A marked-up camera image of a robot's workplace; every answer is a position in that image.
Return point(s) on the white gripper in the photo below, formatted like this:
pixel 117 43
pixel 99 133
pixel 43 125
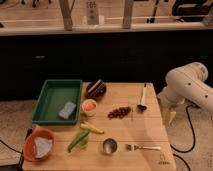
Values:
pixel 168 98

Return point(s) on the dark red grape bunch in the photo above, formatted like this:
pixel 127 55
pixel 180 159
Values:
pixel 119 112

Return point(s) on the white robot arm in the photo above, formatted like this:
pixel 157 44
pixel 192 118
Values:
pixel 185 83

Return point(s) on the silver fork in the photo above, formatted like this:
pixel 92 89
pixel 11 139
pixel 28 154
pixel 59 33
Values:
pixel 130 147

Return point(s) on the small steel cup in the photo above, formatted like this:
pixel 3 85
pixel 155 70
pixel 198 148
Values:
pixel 109 146

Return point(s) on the chocolate layer cake slice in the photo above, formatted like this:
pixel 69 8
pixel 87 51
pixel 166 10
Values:
pixel 96 89

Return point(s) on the small cup orange contents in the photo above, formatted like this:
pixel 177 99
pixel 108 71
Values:
pixel 89 107

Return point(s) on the green pepper vegetable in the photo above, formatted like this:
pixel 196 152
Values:
pixel 80 139

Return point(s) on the grey blue sponge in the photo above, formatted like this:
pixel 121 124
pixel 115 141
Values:
pixel 67 110

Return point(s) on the green plastic tray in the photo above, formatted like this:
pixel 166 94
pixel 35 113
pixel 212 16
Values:
pixel 54 95

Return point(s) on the white cloth in bowl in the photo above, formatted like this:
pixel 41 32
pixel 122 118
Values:
pixel 43 146

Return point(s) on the orange bowl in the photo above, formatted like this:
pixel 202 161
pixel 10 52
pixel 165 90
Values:
pixel 29 149

